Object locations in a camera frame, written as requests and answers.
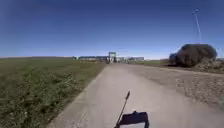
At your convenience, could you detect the long low building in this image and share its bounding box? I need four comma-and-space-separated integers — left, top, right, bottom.
72, 51, 146, 65

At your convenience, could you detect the pale concrete path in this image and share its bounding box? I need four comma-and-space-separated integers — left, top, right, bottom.
46, 63, 224, 128

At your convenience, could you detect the grey gravel strip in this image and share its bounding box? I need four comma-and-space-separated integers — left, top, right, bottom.
123, 63, 224, 108

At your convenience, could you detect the green grass field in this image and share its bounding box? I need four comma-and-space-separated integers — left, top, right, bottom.
0, 57, 108, 128

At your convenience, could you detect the large dark bush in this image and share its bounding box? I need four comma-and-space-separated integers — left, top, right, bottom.
175, 43, 218, 68

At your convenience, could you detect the tall lamp pole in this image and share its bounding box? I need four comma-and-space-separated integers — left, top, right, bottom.
191, 8, 204, 44

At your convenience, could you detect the grass verge beyond gravel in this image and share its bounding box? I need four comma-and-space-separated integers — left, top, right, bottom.
134, 58, 224, 75

